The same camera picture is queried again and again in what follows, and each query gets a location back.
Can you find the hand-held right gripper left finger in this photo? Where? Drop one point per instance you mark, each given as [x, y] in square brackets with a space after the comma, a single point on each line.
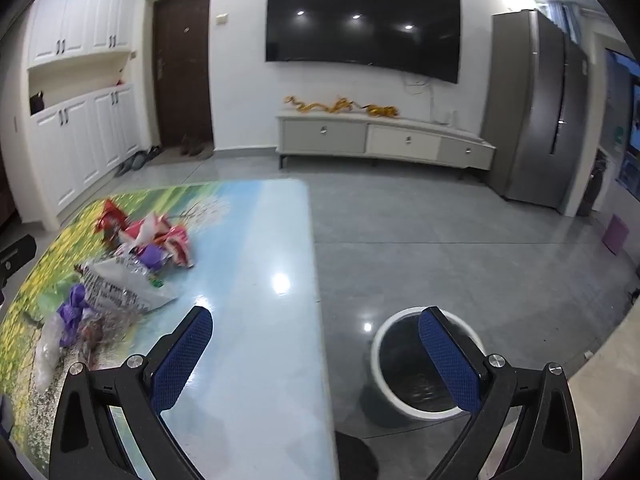
[182, 355]

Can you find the purple box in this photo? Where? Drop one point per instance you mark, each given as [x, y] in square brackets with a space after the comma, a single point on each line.
[616, 234]

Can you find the white plastic bag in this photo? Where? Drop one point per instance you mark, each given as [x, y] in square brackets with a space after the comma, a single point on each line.
[147, 227]

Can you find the blue wall poster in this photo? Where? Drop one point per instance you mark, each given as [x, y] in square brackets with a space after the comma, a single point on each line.
[625, 110]

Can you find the white round trash bin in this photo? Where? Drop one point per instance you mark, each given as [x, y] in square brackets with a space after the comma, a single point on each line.
[395, 400]

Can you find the blue white curtain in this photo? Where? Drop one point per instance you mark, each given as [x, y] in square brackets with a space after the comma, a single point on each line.
[562, 17]

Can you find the grey television stand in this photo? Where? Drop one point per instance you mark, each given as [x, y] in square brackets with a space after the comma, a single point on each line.
[325, 135]

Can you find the white printed snack packet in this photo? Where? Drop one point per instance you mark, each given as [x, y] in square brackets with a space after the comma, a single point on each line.
[120, 287]

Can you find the gold tiger figure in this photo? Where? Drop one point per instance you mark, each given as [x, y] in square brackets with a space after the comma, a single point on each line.
[382, 110]

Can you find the brown shoe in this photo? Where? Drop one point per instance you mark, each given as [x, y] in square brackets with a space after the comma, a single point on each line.
[198, 147]
[186, 146]

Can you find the silver refrigerator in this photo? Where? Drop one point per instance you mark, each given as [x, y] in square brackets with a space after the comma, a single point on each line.
[530, 110]

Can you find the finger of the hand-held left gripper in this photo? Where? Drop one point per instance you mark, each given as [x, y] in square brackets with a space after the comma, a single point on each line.
[17, 255]

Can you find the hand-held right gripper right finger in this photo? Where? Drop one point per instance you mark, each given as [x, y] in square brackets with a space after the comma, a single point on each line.
[447, 355]

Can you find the purple wrapper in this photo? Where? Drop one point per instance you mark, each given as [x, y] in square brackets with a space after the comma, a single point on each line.
[152, 256]
[75, 307]

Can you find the transparent crinkled wrapper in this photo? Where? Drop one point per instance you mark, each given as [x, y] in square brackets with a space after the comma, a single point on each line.
[105, 327]

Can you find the clear plastic bag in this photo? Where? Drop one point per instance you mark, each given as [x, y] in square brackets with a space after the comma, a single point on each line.
[47, 355]

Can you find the dark brown door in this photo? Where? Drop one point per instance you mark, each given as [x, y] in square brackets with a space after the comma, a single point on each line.
[182, 70]

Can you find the grey doormat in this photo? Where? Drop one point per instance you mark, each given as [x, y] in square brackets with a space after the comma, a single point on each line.
[170, 155]

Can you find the white tall cabinet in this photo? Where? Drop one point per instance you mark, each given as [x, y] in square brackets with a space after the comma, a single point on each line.
[80, 125]

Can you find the grey slipper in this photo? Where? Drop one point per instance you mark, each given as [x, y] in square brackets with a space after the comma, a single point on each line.
[145, 156]
[129, 165]

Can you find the black bag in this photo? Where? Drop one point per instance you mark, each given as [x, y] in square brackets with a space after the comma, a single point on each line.
[37, 104]

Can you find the white router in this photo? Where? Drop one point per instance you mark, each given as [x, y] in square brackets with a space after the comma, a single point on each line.
[445, 118]

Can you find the black wall television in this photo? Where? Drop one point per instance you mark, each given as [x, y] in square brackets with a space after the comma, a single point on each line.
[360, 20]

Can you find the dark slipper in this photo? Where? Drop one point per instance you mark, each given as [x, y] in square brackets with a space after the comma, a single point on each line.
[155, 150]

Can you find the red snack wrappers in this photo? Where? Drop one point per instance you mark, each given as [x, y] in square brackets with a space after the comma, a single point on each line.
[175, 240]

